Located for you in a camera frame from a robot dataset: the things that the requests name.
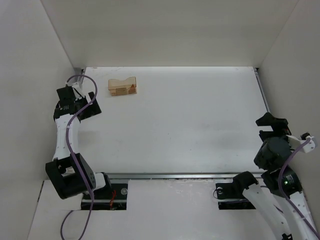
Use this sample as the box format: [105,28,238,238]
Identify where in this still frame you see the front aluminium rail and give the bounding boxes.
[107,173,238,180]

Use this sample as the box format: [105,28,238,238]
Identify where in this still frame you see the amber transparent plastic box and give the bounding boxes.
[108,76,137,97]

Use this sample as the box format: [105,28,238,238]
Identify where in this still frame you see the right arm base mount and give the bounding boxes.
[213,182,256,210]

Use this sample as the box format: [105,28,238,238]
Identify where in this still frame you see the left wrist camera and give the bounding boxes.
[66,80,85,99]

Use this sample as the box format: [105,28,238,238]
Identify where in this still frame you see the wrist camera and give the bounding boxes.
[287,132,318,153]
[66,80,85,99]

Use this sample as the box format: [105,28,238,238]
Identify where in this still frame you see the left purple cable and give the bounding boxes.
[59,74,98,240]

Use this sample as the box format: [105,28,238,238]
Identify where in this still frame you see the right aluminium rail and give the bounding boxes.
[253,67,270,112]

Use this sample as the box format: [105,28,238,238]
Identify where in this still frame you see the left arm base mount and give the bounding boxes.
[92,182,128,211]

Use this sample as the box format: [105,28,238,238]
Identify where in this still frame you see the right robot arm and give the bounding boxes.
[232,112,320,240]

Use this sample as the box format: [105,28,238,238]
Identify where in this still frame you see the brown wooden rectangular block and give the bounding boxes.
[116,87,128,96]

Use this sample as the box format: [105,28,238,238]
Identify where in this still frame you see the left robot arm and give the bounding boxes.
[45,83,111,199]

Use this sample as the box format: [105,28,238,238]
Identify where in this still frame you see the reddish wooden triangle block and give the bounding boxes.
[128,84,137,94]

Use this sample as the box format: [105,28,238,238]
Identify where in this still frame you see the aluminium rail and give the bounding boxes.
[107,173,238,180]
[74,67,85,88]
[253,67,270,112]

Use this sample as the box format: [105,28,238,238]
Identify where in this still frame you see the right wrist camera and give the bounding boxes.
[287,132,318,153]

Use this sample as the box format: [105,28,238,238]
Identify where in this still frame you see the left aluminium rail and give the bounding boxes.
[74,67,85,88]

